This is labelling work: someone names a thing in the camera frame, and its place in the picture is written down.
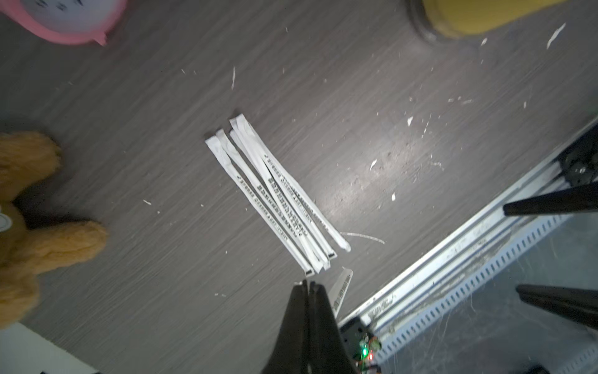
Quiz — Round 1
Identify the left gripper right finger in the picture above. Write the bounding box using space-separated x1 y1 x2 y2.
308 282 356 373

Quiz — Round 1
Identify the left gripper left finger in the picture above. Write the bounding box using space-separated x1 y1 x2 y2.
262 280 309 373

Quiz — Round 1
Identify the white straw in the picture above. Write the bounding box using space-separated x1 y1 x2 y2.
230 115 337 269
230 115 351 258
230 130 330 273
214 129 311 264
205 137 315 277
328 268 354 318

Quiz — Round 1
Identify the brown teddy bear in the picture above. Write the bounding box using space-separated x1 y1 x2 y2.
1 132 108 328

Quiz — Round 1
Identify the yellow plastic cup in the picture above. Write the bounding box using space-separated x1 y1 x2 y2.
406 0 562 43

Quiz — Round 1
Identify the pink alarm clock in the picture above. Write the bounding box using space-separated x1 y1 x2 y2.
1 0 128 46

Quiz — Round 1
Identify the white cable duct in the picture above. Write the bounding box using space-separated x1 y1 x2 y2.
373 214 572 364

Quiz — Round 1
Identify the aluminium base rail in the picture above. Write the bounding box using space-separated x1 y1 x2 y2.
335 116 598 347

